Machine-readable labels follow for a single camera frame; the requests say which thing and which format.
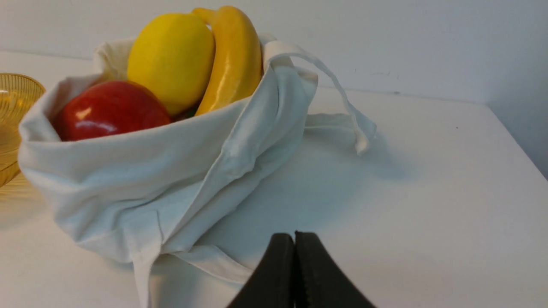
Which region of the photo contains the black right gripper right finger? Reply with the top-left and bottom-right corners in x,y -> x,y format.
294,231 -> 375,308

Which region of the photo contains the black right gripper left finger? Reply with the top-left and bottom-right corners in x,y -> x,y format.
228,233 -> 295,308

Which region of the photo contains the yellow lemon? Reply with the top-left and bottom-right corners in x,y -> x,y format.
127,12 -> 215,117

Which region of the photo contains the amber glass fruit bowl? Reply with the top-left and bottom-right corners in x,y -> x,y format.
0,73 -> 46,186

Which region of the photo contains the yellow banana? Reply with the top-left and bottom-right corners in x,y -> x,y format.
192,6 -> 262,116

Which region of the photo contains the red apple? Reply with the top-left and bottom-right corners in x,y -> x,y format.
52,80 -> 172,142

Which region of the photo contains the white cloth drawstring bag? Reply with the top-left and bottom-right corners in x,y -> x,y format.
18,34 -> 377,308

